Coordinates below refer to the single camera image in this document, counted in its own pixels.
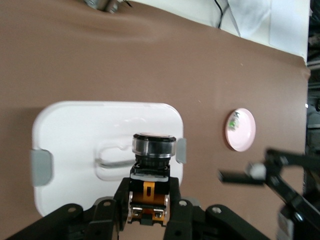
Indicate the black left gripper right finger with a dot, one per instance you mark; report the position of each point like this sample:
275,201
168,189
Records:
190,220

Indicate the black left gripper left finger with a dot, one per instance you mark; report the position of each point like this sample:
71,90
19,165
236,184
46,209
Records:
105,217

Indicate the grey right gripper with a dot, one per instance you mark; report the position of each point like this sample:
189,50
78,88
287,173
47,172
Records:
291,225

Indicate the grey box latch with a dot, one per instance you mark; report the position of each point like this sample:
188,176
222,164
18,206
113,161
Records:
41,167
181,150

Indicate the white lidded storage box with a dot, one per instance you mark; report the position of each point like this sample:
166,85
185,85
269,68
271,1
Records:
75,125

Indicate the pink round plate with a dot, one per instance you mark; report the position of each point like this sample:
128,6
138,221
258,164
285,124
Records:
245,135

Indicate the brown table cover mat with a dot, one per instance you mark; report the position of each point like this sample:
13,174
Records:
100,62

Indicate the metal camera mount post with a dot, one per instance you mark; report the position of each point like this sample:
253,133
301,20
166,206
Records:
100,3

